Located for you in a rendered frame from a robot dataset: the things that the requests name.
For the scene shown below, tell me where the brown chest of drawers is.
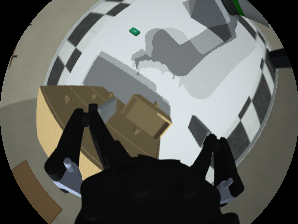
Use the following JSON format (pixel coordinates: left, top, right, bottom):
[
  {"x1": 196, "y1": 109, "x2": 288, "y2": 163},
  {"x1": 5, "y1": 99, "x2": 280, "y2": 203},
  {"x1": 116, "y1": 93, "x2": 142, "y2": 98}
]
[{"x1": 36, "y1": 85, "x2": 147, "y2": 180}]

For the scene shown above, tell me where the tan wooden drawer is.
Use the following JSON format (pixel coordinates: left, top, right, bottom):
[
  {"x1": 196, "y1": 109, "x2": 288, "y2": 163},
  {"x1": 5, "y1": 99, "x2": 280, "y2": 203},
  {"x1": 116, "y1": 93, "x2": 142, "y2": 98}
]
[
  {"x1": 106, "y1": 113, "x2": 158, "y2": 158},
  {"x1": 90, "y1": 86, "x2": 126, "y2": 111},
  {"x1": 43, "y1": 87, "x2": 88, "y2": 128},
  {"x1": 81, "y1": 125, "x2": 145, "y2": 167},
  {"x1": 121, "y1": 94, "x2": 173, "y2": 140},
  {"x1": 70, "y1": 87, "x2": 105, "y2": 106}
]

